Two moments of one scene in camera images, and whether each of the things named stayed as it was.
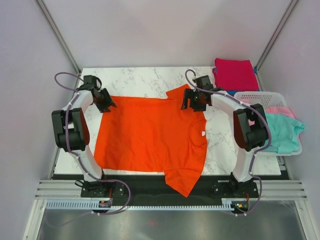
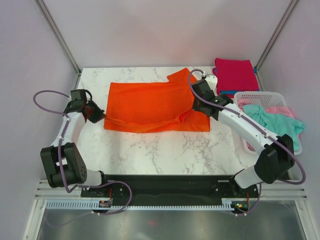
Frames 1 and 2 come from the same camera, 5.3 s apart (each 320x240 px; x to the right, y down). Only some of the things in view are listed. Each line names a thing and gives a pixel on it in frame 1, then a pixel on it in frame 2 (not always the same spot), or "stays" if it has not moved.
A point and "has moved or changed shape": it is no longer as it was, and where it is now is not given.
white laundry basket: (270, 99) stays
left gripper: (108, 102) to (99, 115)
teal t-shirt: (284, 130) stays
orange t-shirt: (150, 135) has moved or changed shape
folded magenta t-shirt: (235, 75) stays
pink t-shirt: (278, 110) stays
